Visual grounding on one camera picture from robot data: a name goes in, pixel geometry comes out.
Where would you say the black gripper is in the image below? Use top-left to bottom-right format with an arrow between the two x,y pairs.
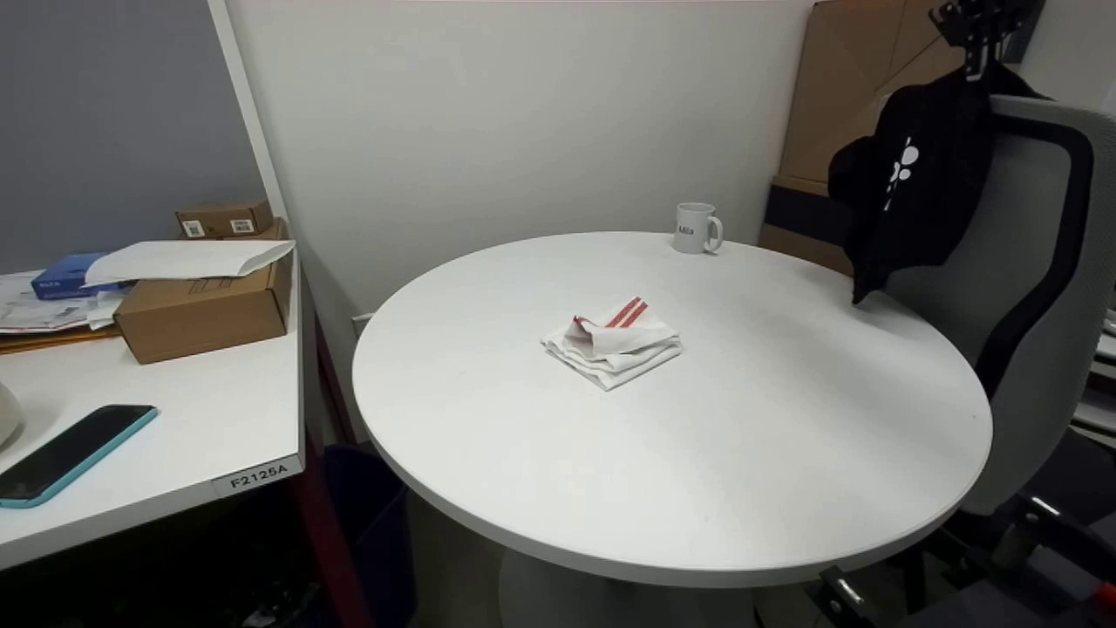
928,0 -> 1010,82

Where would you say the black shirt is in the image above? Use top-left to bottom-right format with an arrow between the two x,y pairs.
826,62 -> 1041,308

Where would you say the white cloth with red stripes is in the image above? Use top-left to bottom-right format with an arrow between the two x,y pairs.
537,293 -> 688,394

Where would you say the white mug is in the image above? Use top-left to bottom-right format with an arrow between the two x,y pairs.
668,200 -> 729,258

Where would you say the small labelled cardboard box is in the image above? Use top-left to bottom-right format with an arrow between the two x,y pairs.
171,200 -> 291,245

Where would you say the dark blue bin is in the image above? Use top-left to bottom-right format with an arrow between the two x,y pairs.
316,442 -> 417,628

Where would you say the white paper envelope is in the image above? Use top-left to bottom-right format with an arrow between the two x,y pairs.
81,236 -> 297,289

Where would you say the large brown cardboard box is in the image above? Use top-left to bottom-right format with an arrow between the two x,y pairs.
115,247 -> 297,366

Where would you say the blue packet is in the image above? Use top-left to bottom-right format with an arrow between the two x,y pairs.
28,251 -> 131,302

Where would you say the clear plastic bag with papers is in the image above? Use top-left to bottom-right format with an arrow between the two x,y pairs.
0,267 -> 127,340

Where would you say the smartphone in blue case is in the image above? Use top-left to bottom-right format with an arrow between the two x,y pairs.
0,401 -> 163,513

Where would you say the grey office chair black frame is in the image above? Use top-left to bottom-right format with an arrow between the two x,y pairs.
811,89 -> 1116,628

